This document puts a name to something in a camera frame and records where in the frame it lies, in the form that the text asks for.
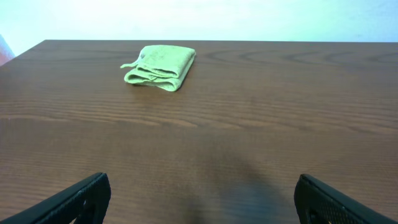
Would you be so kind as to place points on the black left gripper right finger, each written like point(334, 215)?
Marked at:
point(318, 203)

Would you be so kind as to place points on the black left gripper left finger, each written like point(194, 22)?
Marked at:
point(84, 202)

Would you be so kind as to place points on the light green microfiber cloth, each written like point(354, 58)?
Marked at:
point(162, 66)

